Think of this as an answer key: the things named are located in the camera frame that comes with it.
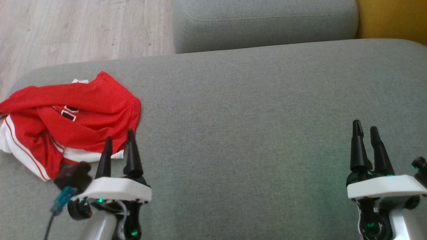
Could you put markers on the yellow sofa backrest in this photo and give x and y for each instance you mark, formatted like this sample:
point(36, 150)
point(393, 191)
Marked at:
point(393, 16)

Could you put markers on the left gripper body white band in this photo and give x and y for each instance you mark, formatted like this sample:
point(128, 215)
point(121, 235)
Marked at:
point(116, 189)

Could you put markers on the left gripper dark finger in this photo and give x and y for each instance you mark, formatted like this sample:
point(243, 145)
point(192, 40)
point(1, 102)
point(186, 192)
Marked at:
point(104, 160)
point(132, 153)

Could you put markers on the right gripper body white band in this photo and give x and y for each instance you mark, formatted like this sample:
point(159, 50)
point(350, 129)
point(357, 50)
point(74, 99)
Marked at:
point(383, 186)

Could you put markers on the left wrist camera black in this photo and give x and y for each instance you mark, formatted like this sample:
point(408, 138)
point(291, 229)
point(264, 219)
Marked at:
point(73, 176)

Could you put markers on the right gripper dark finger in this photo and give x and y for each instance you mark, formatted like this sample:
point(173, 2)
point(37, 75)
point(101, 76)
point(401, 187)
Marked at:
point(382, 156)
point(358, 150)

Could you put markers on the red basketball jersey black print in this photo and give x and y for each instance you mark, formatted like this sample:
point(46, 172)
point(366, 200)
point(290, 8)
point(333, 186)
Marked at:
point(87, 128)

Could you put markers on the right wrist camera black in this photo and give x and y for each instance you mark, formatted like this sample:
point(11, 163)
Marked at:
point(421, 170)

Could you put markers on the grey sofa cushion with piping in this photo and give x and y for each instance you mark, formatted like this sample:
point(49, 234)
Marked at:
point(263, 23)

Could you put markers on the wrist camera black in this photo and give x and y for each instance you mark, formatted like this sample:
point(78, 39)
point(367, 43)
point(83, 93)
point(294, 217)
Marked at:
point(421, 170)
point(73, 176)

